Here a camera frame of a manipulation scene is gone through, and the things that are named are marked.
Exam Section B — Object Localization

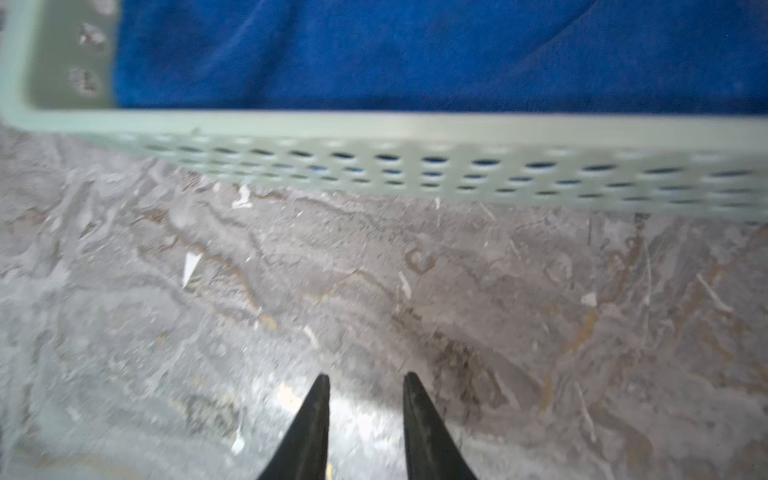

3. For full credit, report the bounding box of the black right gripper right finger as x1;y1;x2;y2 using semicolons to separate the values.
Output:
403;372;477;480

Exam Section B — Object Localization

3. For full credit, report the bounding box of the mint green empty basket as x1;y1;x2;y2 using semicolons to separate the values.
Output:
1;1;767;223

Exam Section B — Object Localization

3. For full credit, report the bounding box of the blue towel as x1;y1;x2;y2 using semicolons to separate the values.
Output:
113;0;767;115

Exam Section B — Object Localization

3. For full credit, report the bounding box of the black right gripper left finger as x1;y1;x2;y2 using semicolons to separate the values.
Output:
258;374;331;480

